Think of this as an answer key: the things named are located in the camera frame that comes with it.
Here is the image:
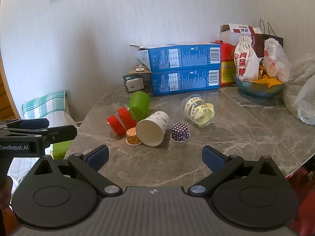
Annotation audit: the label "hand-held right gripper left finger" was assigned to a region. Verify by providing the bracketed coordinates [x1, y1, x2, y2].
[31, 145, 123, 198]

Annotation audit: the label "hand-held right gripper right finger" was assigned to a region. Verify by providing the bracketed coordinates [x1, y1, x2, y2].
[187, 146, 284, 197]

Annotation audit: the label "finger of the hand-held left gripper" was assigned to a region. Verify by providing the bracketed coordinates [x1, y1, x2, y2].
[0, 118, 50, 131]
[37, 125, 78, 143]

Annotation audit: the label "red plastic cup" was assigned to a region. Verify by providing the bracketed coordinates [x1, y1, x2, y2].
[107, 114, 126, 136]
[117, 106, 138, 130]

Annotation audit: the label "orange polka dot baking cup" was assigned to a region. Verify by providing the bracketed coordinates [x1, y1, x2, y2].
[126, 127, 143, 146]

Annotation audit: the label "purple polka dot baking cup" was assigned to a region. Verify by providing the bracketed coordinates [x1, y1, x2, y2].
[170, 123, 191, 142]

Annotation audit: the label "clear plastic cup yellow band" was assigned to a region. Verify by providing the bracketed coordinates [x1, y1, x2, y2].
[184, 95, 216, 128]

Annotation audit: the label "white printed paper cup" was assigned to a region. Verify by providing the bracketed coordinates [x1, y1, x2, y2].
[135, 111, 170, 147]

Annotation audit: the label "green plastic cup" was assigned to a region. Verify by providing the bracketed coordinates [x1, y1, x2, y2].
[128, 91, 151, 122]

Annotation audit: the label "person's left hand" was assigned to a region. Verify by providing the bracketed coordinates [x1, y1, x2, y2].
[0, 176, 13, 210]

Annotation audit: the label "green plaid cushion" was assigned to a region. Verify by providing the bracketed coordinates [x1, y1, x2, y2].
[22, 91, 68, 120]

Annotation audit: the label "blue glass bowl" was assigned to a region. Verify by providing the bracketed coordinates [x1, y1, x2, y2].
[233, 75, 286, 98]

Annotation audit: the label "blue cardboard box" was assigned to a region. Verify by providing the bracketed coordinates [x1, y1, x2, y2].
[129, 42, 221, 72]
[150, 67, 220, 96]

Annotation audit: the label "small green white box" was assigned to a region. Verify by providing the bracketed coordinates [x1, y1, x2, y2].
[123, 74, 145, 93]

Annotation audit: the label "yellow snack packets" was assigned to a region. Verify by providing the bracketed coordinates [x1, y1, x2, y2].
[253, 63, 282, 89]

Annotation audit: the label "red cloth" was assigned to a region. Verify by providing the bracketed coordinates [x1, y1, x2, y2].
[285, 162, 315, 203]

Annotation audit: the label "clear plastic bag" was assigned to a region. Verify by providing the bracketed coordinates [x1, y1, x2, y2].
[289, 53, 315, 85]
[283, 80, 315, 126]

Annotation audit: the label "white plastic bag red print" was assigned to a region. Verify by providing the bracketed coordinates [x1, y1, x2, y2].
[263, 38, 291, 83]

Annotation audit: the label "dark red box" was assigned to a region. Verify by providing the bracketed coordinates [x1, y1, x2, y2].
[250, 33, 265, 58]

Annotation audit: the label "white open cardboard carton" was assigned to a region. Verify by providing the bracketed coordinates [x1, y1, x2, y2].
[220, 23, 262, 45]

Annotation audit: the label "black paper bag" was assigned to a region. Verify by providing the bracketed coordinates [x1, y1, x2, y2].
[259, 19, 284, 50]

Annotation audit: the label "wooden door frame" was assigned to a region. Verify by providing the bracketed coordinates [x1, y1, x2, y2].
[0, 72, 21, 121]

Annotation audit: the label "white cloth drawstring bag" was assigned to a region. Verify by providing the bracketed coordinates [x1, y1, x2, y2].
[233, 36, 259, 82]

